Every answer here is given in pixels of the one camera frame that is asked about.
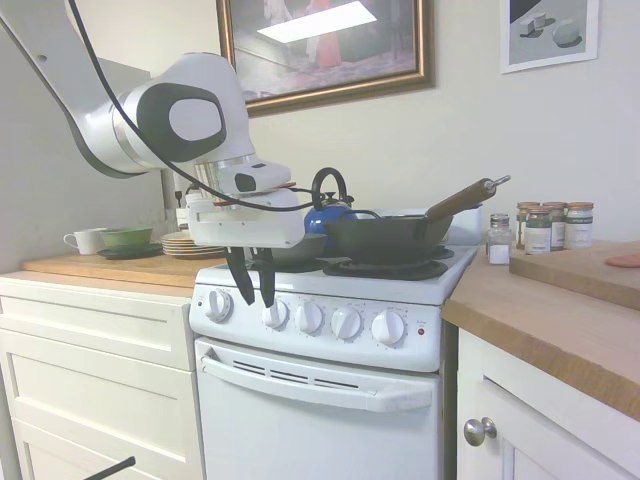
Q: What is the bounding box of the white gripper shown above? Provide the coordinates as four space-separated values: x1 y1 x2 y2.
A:
187 187 307 309

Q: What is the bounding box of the white burner knob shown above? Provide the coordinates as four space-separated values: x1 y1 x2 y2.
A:
294 299 325 335
331 304 364 344
370 308 407 346
262 298 291 331

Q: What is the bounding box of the white kitchen stove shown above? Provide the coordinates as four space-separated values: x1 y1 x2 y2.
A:
188 204 484 480

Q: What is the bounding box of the white oven dial knob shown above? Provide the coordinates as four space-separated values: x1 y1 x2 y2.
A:
205 289 235 324

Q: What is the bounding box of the grey cast iron skillet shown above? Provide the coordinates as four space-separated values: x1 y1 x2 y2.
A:
272 233 329 266

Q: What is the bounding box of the dark saucer plate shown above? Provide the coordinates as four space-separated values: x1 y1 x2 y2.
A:
97 243 165 260

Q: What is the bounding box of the green ceramic bowl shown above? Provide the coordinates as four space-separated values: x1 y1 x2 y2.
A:
98 227 154 251

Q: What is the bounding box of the long wooden counter board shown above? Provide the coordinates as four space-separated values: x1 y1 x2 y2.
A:
22 249 236 290

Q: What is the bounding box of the white ceramic mug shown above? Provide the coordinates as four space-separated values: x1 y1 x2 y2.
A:
63 228 108 255

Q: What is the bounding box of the white cabinet with drawers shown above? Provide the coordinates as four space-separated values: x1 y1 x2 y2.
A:
0 272 206 480

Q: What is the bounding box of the thin black rod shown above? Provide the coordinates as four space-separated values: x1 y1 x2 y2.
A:
79 455 137 480

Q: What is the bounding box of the bronze framed painting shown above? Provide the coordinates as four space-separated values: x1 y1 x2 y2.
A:
215 0 436 119

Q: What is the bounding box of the glass salt shaker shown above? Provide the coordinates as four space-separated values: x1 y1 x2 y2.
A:
487 213 512 265

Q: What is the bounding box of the glass spice jar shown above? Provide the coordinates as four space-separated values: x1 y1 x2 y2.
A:
516 201 541 250
542 201 569 251
564 201 595 250
524 205 554 255

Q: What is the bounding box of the silver round cabinet knob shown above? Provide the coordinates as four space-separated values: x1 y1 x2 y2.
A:
463 417 499 448

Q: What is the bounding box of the white cabinet with door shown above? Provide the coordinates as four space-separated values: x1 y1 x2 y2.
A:
442 319 640 480

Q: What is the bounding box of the thick wooden cutting board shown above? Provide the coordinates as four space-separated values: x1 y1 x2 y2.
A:
508 241 640 311

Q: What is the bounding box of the grey still life poster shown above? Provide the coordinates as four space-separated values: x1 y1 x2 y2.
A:
499 0 600 75

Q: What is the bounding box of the blue kettle black handle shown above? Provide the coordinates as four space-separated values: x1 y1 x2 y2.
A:
303 167 356 236

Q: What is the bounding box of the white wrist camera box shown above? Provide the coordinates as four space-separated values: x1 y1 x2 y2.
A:
232 160 292 194

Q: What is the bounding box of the white oven door handle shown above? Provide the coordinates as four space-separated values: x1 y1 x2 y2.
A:
199 347 434 414

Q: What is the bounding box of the black wok wooden handle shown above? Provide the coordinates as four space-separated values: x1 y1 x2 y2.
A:
323 174 512 264

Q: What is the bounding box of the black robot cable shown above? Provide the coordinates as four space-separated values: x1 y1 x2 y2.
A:
66 0 324 214

